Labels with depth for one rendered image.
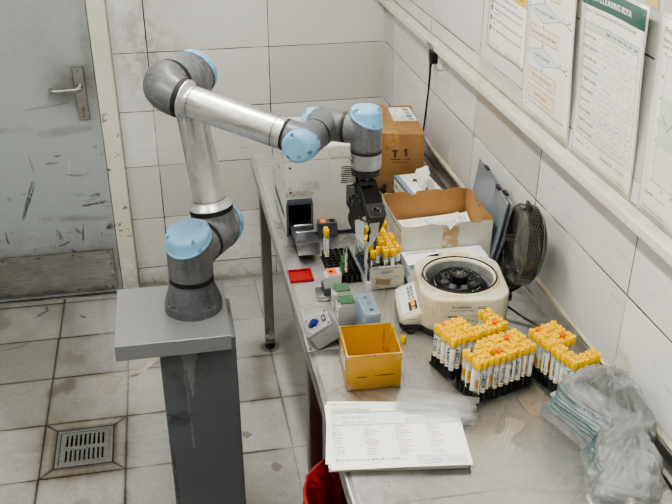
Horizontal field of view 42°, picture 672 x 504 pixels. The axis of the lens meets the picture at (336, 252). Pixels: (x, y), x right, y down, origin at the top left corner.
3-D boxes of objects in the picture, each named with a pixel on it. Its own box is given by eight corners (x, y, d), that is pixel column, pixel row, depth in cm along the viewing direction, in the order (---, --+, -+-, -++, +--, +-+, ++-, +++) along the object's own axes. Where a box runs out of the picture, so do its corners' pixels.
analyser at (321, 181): (274, 200, 300) (271, 117, 286) (352, 194, 305) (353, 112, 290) (287, 240, 273) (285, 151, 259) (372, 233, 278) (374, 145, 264)
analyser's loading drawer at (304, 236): (288, 226, 278) (287, 211, 276) (308, 224, 279) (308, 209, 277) (298, 256, 260) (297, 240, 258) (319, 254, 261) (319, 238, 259)
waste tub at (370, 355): (338, 359, 217) (338, 325, 212) (390, 355, 218) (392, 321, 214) (346, 392, 205) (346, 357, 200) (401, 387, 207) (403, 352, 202)
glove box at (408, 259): (400, 273, 255) (401, 244, 251) (477, 265, 259) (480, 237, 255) (411, 294, 245) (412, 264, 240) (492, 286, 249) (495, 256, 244)
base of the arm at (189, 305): (161, 322, 224) (157, 288, 219) (169, 292, 237) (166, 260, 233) (219, 321, 224) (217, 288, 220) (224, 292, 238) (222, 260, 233)
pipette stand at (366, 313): (349, 327, 229) (350, 295, 225) (375, 324, 231) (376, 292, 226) (359, 348, 221) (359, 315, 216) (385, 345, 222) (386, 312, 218)
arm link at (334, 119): (292, 114, 202) (336, 120, 198) (312, 101, 211) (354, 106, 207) (293, 146, 205) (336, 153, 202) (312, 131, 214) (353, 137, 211)
